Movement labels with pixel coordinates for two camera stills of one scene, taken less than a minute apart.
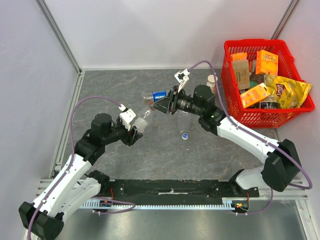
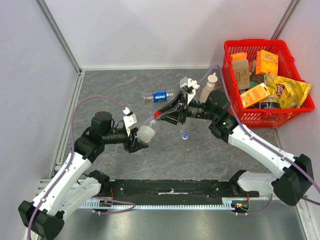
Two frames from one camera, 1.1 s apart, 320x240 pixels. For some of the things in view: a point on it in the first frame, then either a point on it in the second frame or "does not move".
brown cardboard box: x=241 y=70 does not move
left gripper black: x=134 y=136 -> x=135 y=145
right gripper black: x=170 y=101 -> x=182 y=113
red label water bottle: x=140 y=123 -> x=146 y=132
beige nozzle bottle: x=211 y=82 does not move
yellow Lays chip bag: x=290 y=94 does not move
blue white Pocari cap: x=185 y=136 does not move
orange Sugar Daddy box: x=267 y=62 does not move
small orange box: x=242 y=55 does not move
